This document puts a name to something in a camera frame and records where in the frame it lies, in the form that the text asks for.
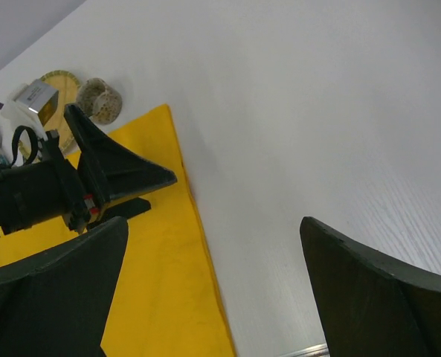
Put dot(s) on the aluminium mounting rail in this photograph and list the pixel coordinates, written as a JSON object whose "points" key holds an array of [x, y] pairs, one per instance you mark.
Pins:
{"points": [[318, 350]]}

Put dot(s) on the round woven bamboo plate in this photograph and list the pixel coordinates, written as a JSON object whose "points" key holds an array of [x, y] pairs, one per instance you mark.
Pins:
{"points": [[68, 86]]}

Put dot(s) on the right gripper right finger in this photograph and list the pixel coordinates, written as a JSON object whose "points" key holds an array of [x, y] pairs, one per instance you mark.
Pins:
{"points": [[369, 303]]}

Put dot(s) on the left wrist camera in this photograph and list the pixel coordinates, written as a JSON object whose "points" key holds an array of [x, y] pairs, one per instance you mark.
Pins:
{"points": [[31, 104]]}

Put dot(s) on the yellow pikachu placemat cloth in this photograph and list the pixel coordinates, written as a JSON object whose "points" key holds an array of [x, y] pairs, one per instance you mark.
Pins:
{"points": [[166, 301]]}

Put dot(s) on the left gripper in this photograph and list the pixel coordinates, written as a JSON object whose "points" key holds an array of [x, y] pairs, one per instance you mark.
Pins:
{"points": [[110, 180]]}

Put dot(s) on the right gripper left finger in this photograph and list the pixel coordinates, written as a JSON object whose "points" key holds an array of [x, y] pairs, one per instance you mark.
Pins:
{"points": [[56, 302]]}

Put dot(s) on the speckled ceramic cup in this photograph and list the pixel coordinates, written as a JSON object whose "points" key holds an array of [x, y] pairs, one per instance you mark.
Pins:
{"points": [[99, 101]]}

